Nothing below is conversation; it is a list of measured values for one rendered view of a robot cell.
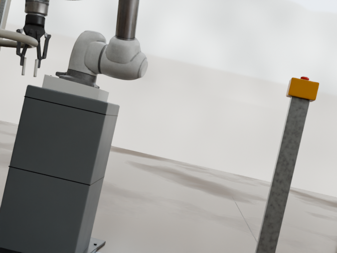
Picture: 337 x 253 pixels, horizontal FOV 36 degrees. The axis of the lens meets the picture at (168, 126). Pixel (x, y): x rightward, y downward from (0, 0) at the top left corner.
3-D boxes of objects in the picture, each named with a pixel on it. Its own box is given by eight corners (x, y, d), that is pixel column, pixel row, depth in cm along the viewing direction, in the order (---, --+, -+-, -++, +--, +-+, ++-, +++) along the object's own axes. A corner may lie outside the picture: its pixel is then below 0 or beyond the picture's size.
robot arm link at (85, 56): (74, 72, 271) (86, 31, 271) (106, 80, 267) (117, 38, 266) (61, 67, 256) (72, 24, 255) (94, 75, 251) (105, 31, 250)
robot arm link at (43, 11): (23, -1, 200) (21, 15, 200) (27, -4, 192) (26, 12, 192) (46, 4, 204) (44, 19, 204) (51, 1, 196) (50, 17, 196)
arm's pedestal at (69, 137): (13, 226, 289) (43, 88, 288) (99, 247, 287) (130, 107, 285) (-24, 248, 239) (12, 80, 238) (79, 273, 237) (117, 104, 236)
